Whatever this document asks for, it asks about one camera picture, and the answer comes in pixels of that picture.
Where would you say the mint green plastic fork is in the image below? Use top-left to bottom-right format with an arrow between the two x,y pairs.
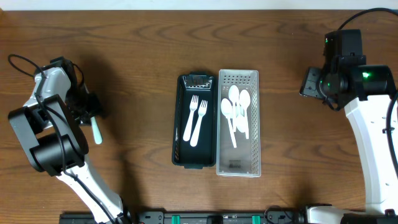
90,116 -> 103,144

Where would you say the white plastic spoon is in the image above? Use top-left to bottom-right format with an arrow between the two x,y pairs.
236,106 -> 246,133
239,90 -> 251,139
228,85 -> 239,107
221,98 -> 237,148

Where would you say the clear white perforated basket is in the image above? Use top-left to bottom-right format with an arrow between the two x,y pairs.
216,69 -> 261,178

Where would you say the white plastic fork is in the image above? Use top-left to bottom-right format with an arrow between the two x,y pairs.
190,100 -> 208,147
183,95 -> 198,141

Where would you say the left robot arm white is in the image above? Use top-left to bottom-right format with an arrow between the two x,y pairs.
8,57 -> 132,223

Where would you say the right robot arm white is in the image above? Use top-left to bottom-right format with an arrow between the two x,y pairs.
300,63 -> 397,223

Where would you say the dark green plastic basket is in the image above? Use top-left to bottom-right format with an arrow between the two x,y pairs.
172,72 -> 217,169

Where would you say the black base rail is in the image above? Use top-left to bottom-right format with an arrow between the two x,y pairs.
58,203 -> 312,224

